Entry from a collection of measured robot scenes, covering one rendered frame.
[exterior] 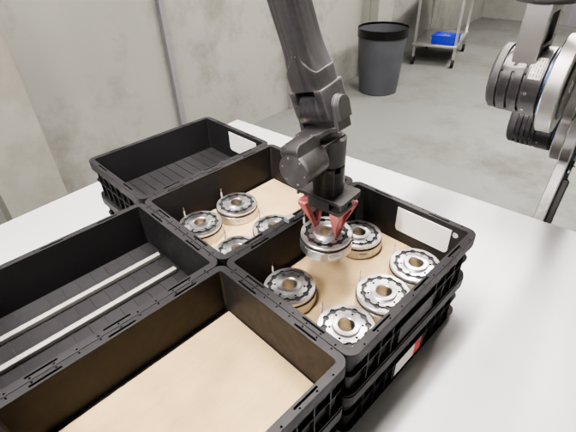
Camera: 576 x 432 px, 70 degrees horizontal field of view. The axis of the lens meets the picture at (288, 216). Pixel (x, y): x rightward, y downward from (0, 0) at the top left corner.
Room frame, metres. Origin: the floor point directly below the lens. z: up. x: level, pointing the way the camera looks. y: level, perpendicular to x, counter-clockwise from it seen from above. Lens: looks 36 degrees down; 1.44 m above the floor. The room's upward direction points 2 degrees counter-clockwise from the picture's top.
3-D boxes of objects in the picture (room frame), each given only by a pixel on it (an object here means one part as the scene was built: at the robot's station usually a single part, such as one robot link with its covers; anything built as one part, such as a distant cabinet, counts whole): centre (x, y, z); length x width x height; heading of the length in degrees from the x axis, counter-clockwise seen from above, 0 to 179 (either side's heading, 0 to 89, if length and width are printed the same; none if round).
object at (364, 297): (0.54, -0.17, 0.86); 0.10 x 0.10 x 0.01
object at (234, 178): (0.81, 0.08, 0.87); 0.40 x 0.30 x 0.11; 133
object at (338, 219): (0.63, -0.08, 0.98); 0.07 x 0.07 x 0.09; 50
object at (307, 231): (0.64, -0.07, 0.93); 0.10 x 0.10 x 0.01
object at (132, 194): (1.03, 0.29, 0.92); 0.40 x 0.30 x 0.02; 133
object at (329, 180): (0.64, -0.08, 1.05); 0.10 x 0.07 x 0.07; 50
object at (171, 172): (1.03, 0.29, 0.87); 0.40 x 0.30 x 0.11; 133
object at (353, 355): (0.60, -0.12, 0.92); 0.40 x 0.30 x 0.02; 133
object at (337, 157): (0.63, -0.07, 1.12); 0.07 x 0.06 x 0.07; 139
